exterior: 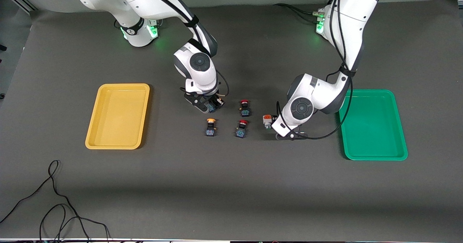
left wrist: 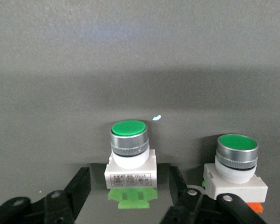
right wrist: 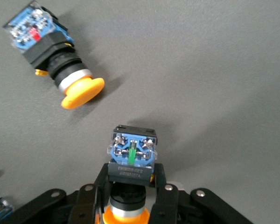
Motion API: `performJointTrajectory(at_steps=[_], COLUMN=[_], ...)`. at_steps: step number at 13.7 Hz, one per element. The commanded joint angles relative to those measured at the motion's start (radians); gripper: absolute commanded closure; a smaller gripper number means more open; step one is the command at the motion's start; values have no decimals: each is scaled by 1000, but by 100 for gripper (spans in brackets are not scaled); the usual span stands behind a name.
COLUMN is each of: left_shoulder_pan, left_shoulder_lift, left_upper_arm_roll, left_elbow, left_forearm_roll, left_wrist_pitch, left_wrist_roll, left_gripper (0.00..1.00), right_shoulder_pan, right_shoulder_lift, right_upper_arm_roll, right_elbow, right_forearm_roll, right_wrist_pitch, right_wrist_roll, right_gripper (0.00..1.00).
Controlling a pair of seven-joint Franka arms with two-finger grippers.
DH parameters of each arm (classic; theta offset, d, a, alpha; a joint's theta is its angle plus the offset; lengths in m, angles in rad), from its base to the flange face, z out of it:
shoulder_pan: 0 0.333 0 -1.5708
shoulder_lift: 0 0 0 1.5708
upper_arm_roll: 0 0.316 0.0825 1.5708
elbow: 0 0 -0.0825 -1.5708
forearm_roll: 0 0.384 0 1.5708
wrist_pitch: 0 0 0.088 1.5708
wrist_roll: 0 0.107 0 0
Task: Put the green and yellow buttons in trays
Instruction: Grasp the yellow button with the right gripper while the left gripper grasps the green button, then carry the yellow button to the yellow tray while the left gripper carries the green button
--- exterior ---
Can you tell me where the dark grey table mat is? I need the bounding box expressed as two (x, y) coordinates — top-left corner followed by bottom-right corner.
(0, 0), (463, 240)

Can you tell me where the green plastic tray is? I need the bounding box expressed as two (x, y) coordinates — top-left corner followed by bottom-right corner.
(338, 89), (408, 161)

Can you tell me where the yellow plastic tray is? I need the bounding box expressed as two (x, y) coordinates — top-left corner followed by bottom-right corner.
(85, 84), (150, 150)

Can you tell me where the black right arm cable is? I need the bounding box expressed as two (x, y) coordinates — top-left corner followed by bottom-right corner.
(54, 0), (230, 102)

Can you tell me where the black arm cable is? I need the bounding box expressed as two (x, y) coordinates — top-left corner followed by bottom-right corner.
(54, 0), (230, 102)
(276, 0), (353, 140)

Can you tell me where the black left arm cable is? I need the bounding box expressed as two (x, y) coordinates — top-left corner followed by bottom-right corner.
(276, 0), (353, 140)

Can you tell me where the black left base cable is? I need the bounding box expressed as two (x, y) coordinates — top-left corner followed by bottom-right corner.
(273, 3), (324, 24)

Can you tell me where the thin black loose cable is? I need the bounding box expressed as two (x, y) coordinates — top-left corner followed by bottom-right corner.
(0, 160), (111, 243)

